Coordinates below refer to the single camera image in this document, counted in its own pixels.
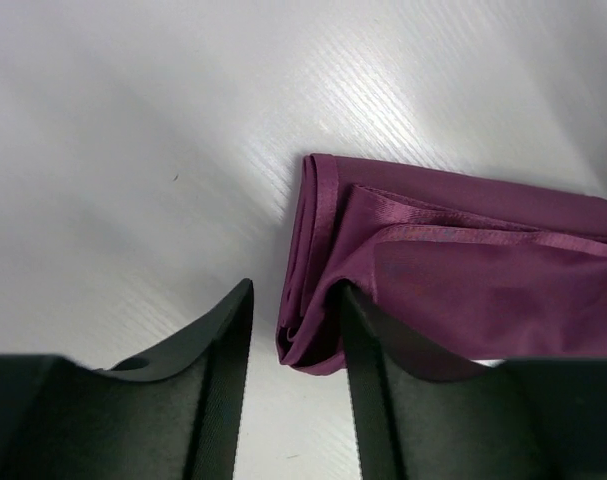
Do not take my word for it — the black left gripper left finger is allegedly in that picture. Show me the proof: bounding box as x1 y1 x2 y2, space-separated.
0 279 254 479

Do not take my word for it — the purple satin napkin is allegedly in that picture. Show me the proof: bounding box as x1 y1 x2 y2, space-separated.
276 154 607 375

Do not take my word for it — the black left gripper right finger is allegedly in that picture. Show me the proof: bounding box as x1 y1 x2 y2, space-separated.
340 287 607 479

